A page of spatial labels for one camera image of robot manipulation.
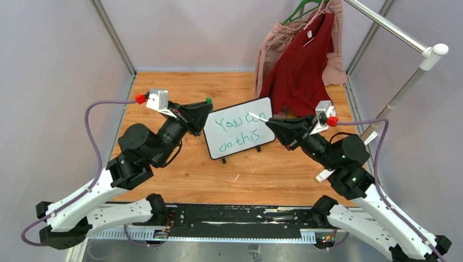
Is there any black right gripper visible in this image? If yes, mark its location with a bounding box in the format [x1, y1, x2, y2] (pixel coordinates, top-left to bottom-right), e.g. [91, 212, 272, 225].
[265, 112, 337, 170]

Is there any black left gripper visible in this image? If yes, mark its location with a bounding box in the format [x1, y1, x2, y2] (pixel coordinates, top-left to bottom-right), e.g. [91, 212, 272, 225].
[153, 100, 213, 166]

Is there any green marker pen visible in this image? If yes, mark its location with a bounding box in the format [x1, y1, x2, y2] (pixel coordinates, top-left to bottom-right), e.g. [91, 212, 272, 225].
[248, 112, 268, 122]

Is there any white whiteboard black frame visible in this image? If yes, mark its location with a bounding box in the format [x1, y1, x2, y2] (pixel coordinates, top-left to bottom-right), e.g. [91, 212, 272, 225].
[203, 97, 276, 160]

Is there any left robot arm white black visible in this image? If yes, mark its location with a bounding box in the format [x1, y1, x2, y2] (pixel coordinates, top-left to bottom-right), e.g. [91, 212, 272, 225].
[36, 99, 213, 250]

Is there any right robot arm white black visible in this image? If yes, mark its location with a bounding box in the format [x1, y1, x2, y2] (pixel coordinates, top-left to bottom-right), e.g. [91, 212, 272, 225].
[265, 115, 452, 261]

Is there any red hanging shirt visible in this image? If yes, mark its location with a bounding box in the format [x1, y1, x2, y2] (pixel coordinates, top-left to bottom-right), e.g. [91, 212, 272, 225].
[260, 13, 335, 116]

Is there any white clothes rack base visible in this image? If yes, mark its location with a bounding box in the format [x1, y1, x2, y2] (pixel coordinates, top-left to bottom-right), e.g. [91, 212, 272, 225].
[314, 130, 379, 183]

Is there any pink hanging garment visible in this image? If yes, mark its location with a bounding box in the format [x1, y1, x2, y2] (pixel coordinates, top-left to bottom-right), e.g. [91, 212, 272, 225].
[254, 1, 347, 117]

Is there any green clothes hanger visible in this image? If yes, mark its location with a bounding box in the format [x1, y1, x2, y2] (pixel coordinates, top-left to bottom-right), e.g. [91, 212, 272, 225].
[281, 0, 327, 25]

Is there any silver clothes rack pole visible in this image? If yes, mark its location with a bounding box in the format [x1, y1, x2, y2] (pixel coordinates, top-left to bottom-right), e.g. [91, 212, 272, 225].
[351, 1, 462, 151]

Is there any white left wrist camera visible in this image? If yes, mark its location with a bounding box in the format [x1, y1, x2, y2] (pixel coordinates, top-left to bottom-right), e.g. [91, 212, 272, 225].
[146, 88, 177, 118]

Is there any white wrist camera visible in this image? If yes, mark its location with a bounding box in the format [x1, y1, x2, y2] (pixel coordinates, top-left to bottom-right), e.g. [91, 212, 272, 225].
[146, 88, 177, 118]
[310, 100, 337, 135]

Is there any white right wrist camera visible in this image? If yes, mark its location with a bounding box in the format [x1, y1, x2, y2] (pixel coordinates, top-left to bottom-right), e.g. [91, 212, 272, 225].
[310, 100, 337, 135]

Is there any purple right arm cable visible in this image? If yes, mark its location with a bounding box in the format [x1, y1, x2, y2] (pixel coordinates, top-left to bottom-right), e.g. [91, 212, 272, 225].
[327, 117, 447, 262]

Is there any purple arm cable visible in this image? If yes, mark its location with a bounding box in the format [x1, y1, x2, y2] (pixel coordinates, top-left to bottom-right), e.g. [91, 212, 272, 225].
[21, 94, 147, 247]
[327, 117, 447, 262]

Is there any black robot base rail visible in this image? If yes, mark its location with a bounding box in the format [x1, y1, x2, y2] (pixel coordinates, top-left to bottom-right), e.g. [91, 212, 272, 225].
[89, 203, 346, 245]

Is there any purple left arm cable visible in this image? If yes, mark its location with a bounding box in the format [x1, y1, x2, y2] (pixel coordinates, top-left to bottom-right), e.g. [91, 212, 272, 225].
[21, 94, 147, 247]

